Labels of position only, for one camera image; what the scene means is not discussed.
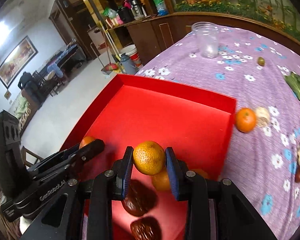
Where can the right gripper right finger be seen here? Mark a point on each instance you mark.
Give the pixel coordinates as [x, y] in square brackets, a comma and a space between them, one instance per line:
[215, 209]

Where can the small green olive fruit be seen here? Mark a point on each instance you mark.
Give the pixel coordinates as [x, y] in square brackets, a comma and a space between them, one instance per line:
[261, 61]

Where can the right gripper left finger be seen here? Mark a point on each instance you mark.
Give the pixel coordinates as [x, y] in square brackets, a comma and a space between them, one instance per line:
[86, 207]

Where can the pale yellow orange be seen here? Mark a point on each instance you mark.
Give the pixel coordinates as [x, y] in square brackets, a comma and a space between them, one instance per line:
[149, 158]

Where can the small orange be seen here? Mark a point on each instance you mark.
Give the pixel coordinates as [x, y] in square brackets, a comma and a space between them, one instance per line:
[245, 120]
[201, 173]

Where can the clear plastic cup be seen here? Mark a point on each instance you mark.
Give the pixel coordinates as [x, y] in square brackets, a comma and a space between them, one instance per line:
[207, 39]

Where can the small round yam piece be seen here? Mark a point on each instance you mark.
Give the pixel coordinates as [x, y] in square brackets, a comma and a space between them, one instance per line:
[262, 117]

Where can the purple floral tablecloth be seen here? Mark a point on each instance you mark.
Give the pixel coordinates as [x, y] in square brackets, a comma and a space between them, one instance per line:
[263, 162]

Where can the green label water bottle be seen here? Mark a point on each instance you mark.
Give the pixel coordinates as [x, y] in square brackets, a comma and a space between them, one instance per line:
[161, 7]

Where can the framed wall painting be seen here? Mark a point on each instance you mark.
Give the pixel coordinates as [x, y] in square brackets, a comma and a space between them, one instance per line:
[18, 58]

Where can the grey thermos jug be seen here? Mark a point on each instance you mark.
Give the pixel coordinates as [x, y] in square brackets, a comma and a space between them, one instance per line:
[128, 64]

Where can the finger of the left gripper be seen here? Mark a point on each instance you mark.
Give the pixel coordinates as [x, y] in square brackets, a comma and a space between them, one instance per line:
[72, 158]
[41, 188]

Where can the large front orange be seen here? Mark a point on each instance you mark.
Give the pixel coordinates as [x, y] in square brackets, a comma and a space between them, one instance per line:
[161, 181]

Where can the black kettle flask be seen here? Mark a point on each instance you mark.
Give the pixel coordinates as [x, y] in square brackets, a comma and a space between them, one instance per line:
[137, 9]

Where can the wrinkled dark date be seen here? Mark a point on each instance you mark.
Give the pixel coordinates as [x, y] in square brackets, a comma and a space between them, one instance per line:
[146, 228]

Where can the red tray box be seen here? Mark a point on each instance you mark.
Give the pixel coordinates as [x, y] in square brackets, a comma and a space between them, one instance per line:
[196, 123]

